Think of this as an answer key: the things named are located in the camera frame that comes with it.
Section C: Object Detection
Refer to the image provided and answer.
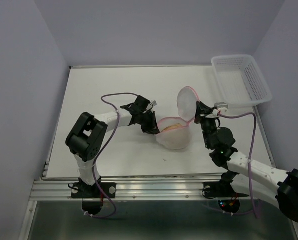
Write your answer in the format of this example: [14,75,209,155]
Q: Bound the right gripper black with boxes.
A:
[193,100,216,149]

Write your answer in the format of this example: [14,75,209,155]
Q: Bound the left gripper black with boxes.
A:
[138,111,160,136]

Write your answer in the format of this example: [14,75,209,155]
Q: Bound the white mesh laundry bag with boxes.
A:
[156,86,199,151]

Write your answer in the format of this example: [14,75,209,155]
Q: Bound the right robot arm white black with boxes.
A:
[194,101,298,223]

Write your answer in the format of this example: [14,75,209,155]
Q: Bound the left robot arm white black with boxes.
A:
[65,95,160,199]

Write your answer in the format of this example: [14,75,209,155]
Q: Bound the beige bra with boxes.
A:
[162,123,183,132]

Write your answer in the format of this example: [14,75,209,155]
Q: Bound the white plastic basket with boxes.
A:
[211,54,272,108]

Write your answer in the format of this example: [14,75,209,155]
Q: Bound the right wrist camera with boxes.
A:
[204,102,228,118]

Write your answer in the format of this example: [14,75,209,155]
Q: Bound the aluminium rail frame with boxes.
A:
[19,65,298,240]

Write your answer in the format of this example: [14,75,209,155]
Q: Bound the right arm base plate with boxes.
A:
[201,171,248,200]

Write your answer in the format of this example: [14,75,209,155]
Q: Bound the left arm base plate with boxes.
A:
[68,181,116,199]

